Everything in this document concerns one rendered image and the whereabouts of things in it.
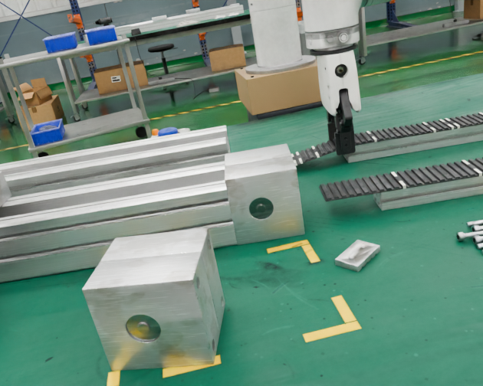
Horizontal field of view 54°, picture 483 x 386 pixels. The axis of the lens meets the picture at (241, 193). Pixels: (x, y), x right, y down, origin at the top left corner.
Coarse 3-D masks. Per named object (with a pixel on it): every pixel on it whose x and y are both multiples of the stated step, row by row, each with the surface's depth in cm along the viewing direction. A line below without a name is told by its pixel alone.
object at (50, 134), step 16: (96, 32) 335; (112, 32) 339; (48, 48) 337; (64, 48) 339; (80, 48) 331; (96, 48) 335; (128, 48) 343; (0, 64) 318; (16, 64) 320; (16, 80) 369; (128, 80) 399; (16, 96) 329; (128, 112) 400; (144, 112) 362; (32, 128) 384; (48, 128) 353; (64, 128) 384; (80, 128) 374; (96, 128) 365; (112, 128) 357; (144, 128) 417; (32, 144) 341; (48, 144) 344
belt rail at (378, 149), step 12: (444, 132) 80; (456, 132) 80; (468, 132) 80; (480, 132) 81; (372, 144) 80; (384, 144) 81; (396, 144) 81; (408, 144) 81; (420, 144) 81; (432, 144) 81; (444, 144) 81; (456, 144) 81; (348, 156) 81; (360, 156) 81; (372, 156) 81; (384, 156) 81
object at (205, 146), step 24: (120, 144) 85; (144, 144) 84; (168, 144) 84; (192, 144) 78; (216, 144) 77; (0, 168) 85; (24, 168) 85; (48, 168) 79; (72, 168) 77; (96, 168) 78; (120, 168) 79; (144, 168) 78; (168, 168) 78; (24, 192) 79
